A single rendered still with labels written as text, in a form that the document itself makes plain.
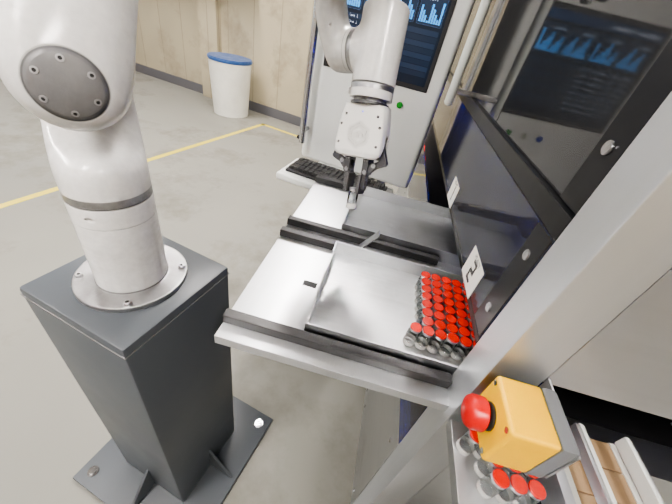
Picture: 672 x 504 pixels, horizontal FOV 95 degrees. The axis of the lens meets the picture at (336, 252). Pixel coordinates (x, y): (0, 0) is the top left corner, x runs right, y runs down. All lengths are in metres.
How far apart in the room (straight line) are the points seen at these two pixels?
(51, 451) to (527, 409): 1.46
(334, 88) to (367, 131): 0.73
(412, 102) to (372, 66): 0.66
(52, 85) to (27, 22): 0.05
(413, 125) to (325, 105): 0.36
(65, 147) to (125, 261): 0.19
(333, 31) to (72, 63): 0.42
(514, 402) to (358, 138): 0.49
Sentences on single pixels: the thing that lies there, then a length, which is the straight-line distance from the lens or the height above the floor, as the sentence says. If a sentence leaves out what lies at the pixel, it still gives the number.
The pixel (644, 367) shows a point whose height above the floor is 1.09.
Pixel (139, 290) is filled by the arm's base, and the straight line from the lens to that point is 0.67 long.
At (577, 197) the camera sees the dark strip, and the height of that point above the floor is 1.23.
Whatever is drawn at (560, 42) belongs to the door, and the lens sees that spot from 0.68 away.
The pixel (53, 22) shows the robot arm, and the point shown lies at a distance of 0.46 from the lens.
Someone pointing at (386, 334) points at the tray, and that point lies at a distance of 0.61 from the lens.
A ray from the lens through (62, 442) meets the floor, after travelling 1.58.
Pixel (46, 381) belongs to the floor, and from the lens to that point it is 1.74.
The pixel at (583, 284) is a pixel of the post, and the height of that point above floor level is 1.17.
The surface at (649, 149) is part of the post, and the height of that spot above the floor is 1.29.
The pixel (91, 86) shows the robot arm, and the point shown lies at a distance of 0.45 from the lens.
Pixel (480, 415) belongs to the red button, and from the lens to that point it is 0.43.
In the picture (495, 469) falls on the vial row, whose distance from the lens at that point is 0.52.
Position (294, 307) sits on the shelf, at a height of 0.88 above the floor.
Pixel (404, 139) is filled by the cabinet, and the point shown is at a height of 1.00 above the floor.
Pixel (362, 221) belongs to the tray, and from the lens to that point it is 0.89.
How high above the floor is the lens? 1.34
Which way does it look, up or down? 37 degrees down
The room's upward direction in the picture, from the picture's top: 13 degrees clockwise
